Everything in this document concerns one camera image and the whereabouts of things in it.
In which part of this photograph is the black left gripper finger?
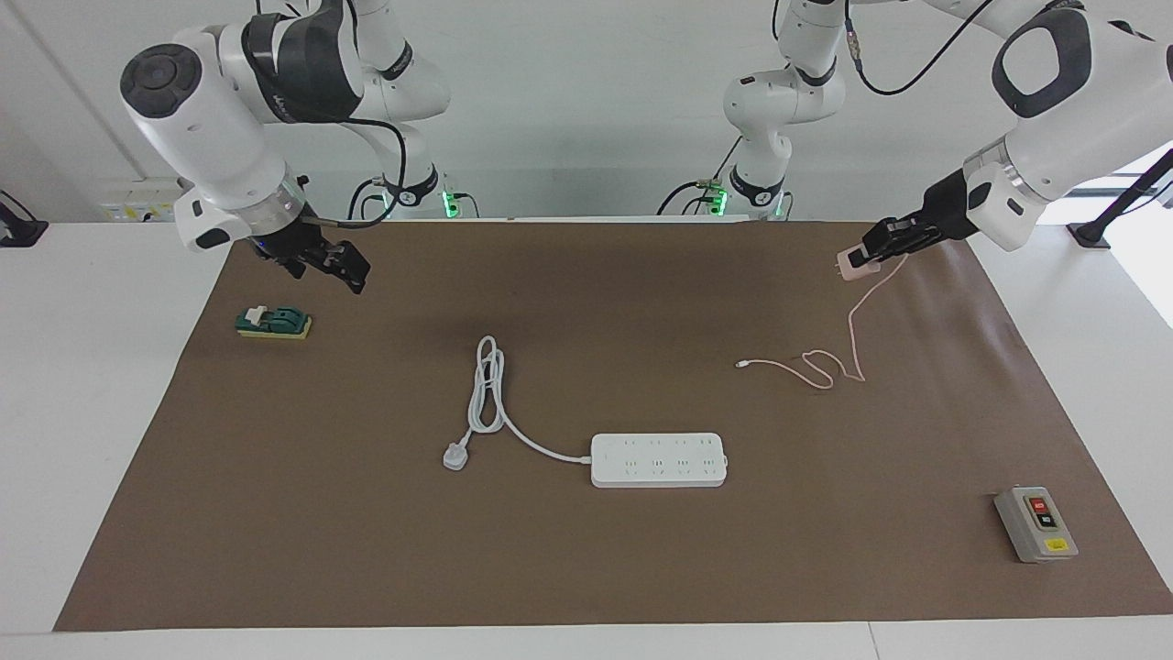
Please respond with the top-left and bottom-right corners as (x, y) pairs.
(871, 234), (940, 269)
(863, 213), (931, 253)

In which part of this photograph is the pink charger adapter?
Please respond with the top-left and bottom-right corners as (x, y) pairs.
(836, 246), (882, 283)

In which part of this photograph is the pink charging cable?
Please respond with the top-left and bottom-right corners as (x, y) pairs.
(736, 255), (910, 391)

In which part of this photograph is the white power strip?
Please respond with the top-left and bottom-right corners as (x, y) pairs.
(589, 433), (729, 489)

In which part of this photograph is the brown table mat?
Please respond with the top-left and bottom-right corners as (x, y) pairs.
(53, 218), (1173, 632)

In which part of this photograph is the black base cable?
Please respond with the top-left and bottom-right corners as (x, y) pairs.
(350, 179), (395, 221)
(656, 177), (727, 216)

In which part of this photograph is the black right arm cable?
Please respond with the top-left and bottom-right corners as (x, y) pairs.
(298, 115), (409, 230)

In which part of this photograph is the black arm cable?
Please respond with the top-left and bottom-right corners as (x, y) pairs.
(298, 115), (409, 230)
(843, 0), (1000, 97)

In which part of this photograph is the black table clamp mount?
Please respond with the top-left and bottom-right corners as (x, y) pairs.
(1068, 149), (1173, 250)
(0, 191), (49, 248)

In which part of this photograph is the white wall socket box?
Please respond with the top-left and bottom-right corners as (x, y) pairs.
(99, 179), (184, 223)

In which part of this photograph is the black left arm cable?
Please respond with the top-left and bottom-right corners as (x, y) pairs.
(843, 0), (1000, 97)

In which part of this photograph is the white power cord with plug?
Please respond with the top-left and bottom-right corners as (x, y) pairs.
(443, 335), (595, 472)

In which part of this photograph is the grey on-off switch box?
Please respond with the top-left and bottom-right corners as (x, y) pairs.
(994, 486), (1080, 564)

